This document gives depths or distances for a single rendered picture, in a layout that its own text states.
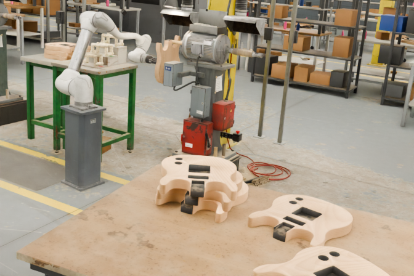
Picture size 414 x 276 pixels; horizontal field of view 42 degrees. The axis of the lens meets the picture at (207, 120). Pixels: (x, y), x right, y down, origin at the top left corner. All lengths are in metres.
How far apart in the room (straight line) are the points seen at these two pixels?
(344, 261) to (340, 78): 7.51
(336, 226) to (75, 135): 2.87
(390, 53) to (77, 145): 5.72
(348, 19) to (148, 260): 7.55
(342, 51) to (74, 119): 5.70
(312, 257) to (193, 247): 0.45
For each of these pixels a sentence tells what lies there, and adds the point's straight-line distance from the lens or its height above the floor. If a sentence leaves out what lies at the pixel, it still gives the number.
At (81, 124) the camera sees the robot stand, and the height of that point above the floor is 0.59.
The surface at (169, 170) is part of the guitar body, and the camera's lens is 2.39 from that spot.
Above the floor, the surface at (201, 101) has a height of 0.81.
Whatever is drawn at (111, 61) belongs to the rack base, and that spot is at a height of 0.98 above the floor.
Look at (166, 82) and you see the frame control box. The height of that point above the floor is 0.95.
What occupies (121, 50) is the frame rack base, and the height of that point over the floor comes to 1.06.
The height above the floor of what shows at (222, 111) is 0.73.
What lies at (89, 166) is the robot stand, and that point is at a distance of 4.72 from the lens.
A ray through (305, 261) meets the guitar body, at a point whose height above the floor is 0.99.
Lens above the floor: 1.91
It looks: 16 degrees down
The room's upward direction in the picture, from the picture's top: 4 degrees clockwise
